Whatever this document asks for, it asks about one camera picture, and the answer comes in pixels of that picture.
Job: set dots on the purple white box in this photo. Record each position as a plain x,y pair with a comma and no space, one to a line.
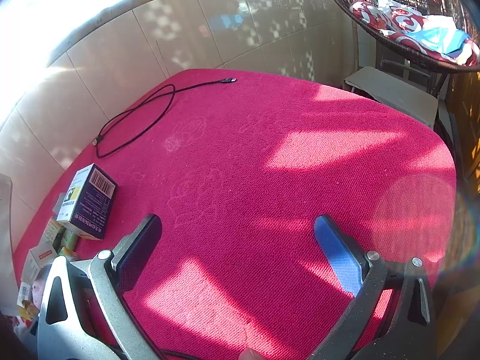
93,210

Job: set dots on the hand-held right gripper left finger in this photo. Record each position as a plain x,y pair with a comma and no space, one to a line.
140,247

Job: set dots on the white plastic bag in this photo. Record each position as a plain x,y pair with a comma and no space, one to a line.
390,3

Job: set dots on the person's right hand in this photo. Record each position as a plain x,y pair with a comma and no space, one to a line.
248,355

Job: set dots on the red white patterned seat cushion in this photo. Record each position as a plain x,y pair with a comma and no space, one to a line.
405,22

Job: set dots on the light blue cloth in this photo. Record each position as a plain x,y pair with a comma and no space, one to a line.
442,37

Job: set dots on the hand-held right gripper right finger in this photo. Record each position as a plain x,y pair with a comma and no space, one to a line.
339,255

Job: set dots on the white stool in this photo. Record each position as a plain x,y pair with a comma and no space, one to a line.
390,90

